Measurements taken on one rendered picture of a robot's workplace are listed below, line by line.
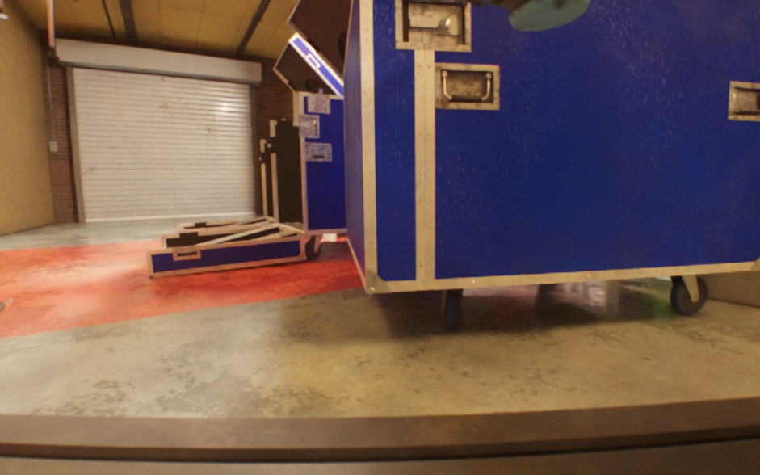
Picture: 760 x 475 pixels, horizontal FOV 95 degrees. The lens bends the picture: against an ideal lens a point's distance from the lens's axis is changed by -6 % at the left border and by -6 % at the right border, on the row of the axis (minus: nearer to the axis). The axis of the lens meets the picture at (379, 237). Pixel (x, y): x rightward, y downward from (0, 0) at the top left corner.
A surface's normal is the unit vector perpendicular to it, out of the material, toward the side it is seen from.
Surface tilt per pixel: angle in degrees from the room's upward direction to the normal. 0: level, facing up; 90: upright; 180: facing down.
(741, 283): 90
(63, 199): 90
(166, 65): 90
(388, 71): 90
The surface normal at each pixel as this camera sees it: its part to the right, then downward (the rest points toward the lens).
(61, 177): 0.50, 0.09
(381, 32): 0.13, 0.11
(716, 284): -0.87, 0.07
